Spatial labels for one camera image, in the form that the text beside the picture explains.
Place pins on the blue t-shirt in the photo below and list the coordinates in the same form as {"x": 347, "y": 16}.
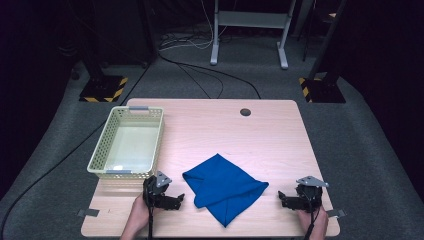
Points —
{"x": 223, "y": 186}

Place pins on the black stand with striped base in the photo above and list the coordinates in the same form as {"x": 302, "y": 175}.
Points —
{"x": 321, "y": 90}
{"x": 103, "y": 88}

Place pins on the person's left hand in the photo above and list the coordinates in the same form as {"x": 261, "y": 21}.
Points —
{"x": 140, "y": 213}

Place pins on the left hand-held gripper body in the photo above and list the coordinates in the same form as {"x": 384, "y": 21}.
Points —
{"x": 156, "y": 186}

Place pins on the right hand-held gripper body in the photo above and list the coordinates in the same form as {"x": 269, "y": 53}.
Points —
{"x": 310, "y": 193}

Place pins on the white metal stand frame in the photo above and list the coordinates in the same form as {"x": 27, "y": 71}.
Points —
{"x": 253, "y": 20}

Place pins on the person's right hand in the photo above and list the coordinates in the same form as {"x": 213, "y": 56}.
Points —
{"x": 316, "y": 221}

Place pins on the grey table bracket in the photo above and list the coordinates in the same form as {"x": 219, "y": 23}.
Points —
{"x": 88, "y": 212}
{"x": 336, "y": 213}

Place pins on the cream perforated plastic basket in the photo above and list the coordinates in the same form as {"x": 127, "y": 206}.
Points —
{"x": 130, "y": 146}

